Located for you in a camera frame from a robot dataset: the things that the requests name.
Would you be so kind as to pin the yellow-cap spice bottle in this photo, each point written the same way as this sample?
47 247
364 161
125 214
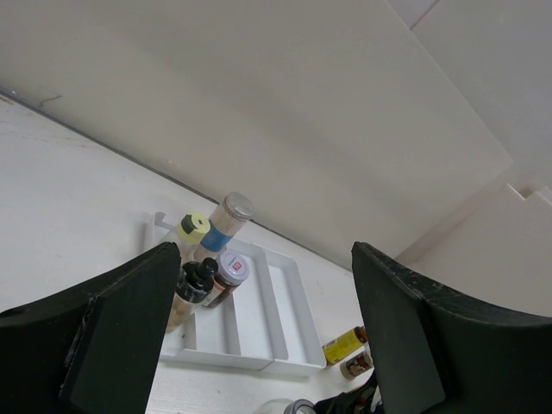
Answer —
190 231

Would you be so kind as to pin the white divided organizer tray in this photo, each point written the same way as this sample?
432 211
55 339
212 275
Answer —
265 325

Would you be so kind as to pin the small dark-lid brown jar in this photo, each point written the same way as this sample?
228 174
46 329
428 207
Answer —
357 365

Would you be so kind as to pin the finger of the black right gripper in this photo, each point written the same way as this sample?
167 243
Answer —
358 400

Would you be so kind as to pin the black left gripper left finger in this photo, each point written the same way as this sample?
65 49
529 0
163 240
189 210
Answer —
93 347

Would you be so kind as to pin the clear glass jar metal lid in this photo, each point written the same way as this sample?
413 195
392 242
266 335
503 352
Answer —
286 406

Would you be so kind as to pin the yellow bottle cork cap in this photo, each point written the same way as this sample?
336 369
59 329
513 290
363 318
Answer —
344 345

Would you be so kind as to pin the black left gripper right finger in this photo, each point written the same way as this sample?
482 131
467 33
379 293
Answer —
437 350

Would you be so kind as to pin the black-cap spice bottle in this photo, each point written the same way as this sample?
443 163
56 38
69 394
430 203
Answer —
195 283

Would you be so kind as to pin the blue-label tall spice jar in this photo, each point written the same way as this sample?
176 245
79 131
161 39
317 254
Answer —
225 222

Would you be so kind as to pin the red-label white-lid spice jar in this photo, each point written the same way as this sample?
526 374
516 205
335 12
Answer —
233 270

